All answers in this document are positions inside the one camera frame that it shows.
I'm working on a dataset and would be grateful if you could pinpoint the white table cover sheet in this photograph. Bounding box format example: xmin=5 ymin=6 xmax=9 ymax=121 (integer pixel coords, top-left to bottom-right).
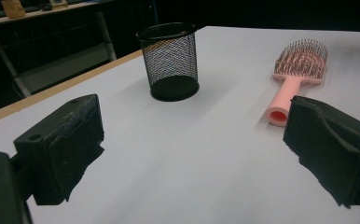
xmin=0 ymin=25 xmax=360 ymax=224

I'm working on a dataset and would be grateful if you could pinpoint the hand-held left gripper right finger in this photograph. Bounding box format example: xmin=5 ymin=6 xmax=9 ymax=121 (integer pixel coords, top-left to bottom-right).
xmin=283 ymin=95 xmax=360 ymax=209

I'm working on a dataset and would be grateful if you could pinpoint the black mesh pen holder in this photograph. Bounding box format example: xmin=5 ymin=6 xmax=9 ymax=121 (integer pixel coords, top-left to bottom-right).
xmin=135 ymin=21 xmax=201 ymax=103

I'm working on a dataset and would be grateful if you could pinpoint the small framed card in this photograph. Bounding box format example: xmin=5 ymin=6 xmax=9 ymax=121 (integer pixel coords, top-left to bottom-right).
xmin=50 ymin=0 xmax=69 ymax=10

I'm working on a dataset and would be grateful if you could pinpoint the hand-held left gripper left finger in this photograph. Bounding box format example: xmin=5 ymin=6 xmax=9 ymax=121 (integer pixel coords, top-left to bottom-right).
xmin=13 ymin=93 xmax=105 ymax=205

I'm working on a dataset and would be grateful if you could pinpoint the small wooden block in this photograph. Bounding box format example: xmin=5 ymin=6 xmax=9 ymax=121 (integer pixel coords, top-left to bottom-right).
xmin=0 ymin=0 xmax=27 ymax=19

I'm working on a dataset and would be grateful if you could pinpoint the white metal frame table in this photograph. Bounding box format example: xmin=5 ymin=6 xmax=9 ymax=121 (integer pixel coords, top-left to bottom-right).
xmin=0 ymin=0 xmax=118 ymax=98

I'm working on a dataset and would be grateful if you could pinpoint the pink hairbrush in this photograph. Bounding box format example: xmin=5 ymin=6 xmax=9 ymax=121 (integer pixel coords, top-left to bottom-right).
xmin=265 ymin=38 xmax=329 ymax=127

